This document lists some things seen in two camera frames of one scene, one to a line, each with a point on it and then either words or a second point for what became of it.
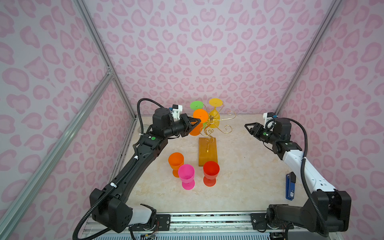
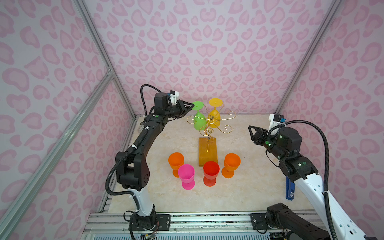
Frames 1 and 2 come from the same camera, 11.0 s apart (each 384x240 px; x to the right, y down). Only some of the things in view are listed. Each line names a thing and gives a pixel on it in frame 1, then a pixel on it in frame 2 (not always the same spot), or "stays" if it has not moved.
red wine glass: x=211 y=170 stays
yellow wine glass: x=214 y=117 stays
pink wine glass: x=186 y=173 stays
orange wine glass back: x=202 y=115 → x=232 y=161
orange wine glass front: x=175 y=159 stays
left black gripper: x=185 y=121 → x=183 y=110
